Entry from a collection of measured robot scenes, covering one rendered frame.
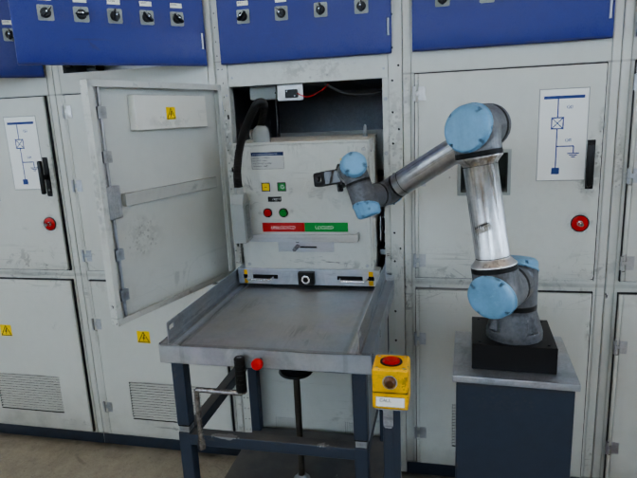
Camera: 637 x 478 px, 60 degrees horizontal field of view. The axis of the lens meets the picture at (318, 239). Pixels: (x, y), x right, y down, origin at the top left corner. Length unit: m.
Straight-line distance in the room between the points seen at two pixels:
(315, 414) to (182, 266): 0.86
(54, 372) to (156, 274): 1.05
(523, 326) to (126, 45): 1.57
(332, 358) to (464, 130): 0.68
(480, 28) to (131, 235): 1.33
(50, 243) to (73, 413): 0.82
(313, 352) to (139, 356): 1.21
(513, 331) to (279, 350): 0.64
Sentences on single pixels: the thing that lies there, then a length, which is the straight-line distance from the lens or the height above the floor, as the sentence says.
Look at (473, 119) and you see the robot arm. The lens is 1.39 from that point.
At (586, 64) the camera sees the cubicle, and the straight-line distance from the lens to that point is 2.07.
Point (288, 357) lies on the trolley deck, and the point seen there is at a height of 0.81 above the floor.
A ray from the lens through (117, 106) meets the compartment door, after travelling 1.84.
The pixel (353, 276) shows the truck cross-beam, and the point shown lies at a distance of 2.02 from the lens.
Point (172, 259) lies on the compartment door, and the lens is 2.02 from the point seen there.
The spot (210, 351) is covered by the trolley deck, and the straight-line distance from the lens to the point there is 1.63.
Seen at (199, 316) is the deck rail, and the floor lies 0.83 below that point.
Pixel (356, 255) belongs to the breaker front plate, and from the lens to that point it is 2.00.
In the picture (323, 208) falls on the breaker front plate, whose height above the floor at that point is 1.13.
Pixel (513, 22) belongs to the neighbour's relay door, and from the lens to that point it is 2.04.
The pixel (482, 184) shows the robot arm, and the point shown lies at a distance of 1.41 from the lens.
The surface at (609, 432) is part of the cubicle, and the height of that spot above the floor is 0.26.
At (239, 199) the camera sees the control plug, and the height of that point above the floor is 1.18.
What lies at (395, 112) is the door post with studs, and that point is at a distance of 2.04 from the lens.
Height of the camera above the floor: 1.45
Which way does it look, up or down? 13 degrees down
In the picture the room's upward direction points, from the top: 3 degrees counter-clockwise
